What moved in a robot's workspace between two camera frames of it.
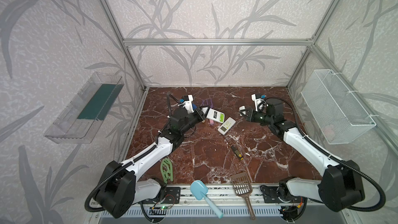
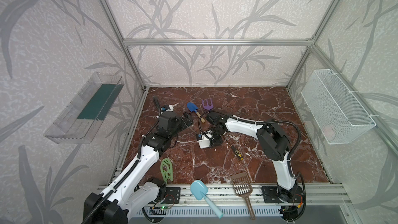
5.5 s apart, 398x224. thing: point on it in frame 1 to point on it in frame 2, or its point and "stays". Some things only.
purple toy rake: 211,103 stays
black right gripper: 249,115 to 214,138
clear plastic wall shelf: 77,122 stays
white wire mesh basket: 339,116 stays
